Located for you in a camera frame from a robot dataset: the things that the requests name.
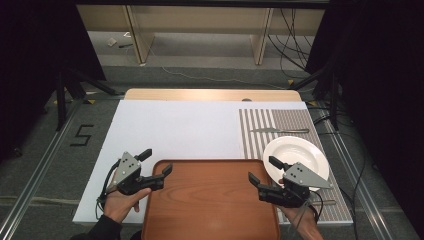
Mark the white round plate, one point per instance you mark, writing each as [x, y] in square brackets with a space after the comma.
[296, 151]

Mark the white board sheet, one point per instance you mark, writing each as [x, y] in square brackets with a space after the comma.
[176, 130]

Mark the person's right hand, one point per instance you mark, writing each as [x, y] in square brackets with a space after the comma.
[301, 216]

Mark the person's left hand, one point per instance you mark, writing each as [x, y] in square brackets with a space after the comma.
[118, 205]

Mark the brown wooden tray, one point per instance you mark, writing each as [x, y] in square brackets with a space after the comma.
[210, 200]

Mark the light wooden bench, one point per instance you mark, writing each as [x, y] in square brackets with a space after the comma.
[200, 20]

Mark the grey striped placemat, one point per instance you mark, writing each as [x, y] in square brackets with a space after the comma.
[286, 118]

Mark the black pen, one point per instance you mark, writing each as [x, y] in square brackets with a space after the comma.
[125, 45]

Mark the light wooden table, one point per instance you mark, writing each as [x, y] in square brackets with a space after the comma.
[210, 94]

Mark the small white floor scrap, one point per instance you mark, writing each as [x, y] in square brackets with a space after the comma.
[111, 41]

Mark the aluminium floor rail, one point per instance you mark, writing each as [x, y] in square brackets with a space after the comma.
[356, 173]
[36, 166]

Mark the dark curtain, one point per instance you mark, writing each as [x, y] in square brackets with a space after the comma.
[383, 83]
[36, 66]

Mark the silver table knife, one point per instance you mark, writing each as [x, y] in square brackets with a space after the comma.
[280, 130]

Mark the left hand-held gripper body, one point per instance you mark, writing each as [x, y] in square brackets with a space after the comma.
[128, 166]

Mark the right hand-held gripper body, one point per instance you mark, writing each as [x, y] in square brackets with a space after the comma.
[300, 178]

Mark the black metal stand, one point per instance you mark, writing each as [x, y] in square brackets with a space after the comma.
[333, 96]
[61, 100]

